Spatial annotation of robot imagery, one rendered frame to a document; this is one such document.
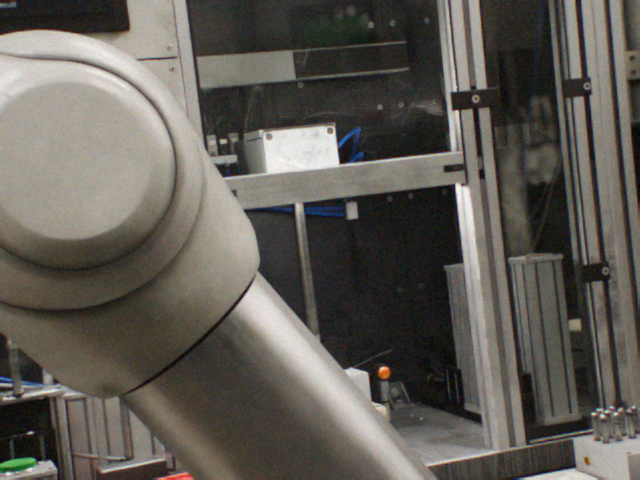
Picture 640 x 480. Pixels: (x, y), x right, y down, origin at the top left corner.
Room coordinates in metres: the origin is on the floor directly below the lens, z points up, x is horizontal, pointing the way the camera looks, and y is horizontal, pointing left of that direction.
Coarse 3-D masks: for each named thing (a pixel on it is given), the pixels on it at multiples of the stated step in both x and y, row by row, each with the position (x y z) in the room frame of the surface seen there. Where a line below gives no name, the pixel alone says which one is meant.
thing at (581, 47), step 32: (576, 0) 1.81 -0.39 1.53; (576, 32) 1.81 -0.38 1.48; (576, 64) 1.81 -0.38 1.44; (576, 128) 1.81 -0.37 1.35; (608, 192) 1.82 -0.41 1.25; (608, 224) 1.82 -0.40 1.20; (608, 256) 1.82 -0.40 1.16; (608, 288) 1.82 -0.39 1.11; (608, 320) 1.82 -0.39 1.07; (448, 352) 2.02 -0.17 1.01; (608, 352) 1.81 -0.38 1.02; (448, 384) 2.03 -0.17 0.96; (608, 384) 1.81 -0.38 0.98; (480, 416) 1.93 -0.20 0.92
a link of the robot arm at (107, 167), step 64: (0, 64) 0.57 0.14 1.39; (64, 64) 0.56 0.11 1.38; (128, 64) 0.59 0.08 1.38; (0, 128) 0.55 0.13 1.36; (64, 128) 0.55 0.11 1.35; (128, 128) 0.56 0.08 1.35; (192, 128) 0.61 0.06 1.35; (0, 192) 0.54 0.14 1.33; (64, 192) 0.55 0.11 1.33; (128, 192) 0.56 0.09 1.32; (192, 192) 0.58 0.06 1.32; (0, 256) 0.55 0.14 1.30; (64, 256) 0.55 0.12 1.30; (128, 256) 0.56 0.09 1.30; (192, 256) 0.61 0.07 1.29; (256, 256) 0.66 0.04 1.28; (0, 320) 0.61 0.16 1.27; (64, 320) 0.59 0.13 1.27; (128, 320) 0.60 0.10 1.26; (192, 320) 0.61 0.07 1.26; (256, 320) 0.64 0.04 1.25; (64, 384) 0.64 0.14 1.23; (128, 384) 0.62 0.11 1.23; (192, 384) 0.63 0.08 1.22; (256, 384) 0.64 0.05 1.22; (320, 384) 0.66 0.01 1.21; (192, 448) 0.65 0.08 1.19; (256, 448) 0.64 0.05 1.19; (320, 448) 0.65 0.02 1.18; (384, 448) 0.67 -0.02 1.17
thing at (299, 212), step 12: (300, 204) 1.88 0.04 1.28; (300, 216) 1.88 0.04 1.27; (300, 228) 1.88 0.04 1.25; (300, 240) 1.88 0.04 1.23; (300, 252) 1.88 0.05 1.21; (300, 264) 1.88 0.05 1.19; (300, 276) 1.88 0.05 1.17; (312, 276) 1.88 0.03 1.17; (312, 288) 1.88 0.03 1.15; (312, 300) 1.88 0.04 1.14; (312, 312) 1.88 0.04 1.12; (312, 324) 1.88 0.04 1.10; (336, 348) 1.87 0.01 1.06; (336, 360) 1.87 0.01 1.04; (348, 360) 1.87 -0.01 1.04
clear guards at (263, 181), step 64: (192, 0) 1.63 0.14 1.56; (256, 0) 1.66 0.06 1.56; (320, 0) 1.69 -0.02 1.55; (384, 0) 1.72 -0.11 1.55; (448, 0) 1.75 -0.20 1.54; (512, 0) 1.78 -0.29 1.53; (256, 64) 1.65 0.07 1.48; (320, 64) 1.68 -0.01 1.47; (384, 64) 1.71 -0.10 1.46; (448, 64) 1.75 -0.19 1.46; (512, 64) 1.78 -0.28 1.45; (256, 128) 1.65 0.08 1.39; (320, 128) 1.68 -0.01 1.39; (384, 128) 1.71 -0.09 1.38; (448, 128) 1.74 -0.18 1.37; (512, 128) 1.77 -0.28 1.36; (256, 192) 1.65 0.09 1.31; (320, 192) 1.68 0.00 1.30; (384, 192) 1.71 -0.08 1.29; (512, 192) 1.77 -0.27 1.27; (576, 192) 1.80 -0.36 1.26; (512, 256) 1.77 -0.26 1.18; (576, 256) 1.80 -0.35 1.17; (512, 320) 1.76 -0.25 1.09; (576, 320) 1.80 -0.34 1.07; (0, 384) 1.53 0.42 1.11; (576, 384) 1.79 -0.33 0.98; (0, 448) 1.53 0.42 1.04; (64, 448) 1.56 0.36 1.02; (128, 448) 1.58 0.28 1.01
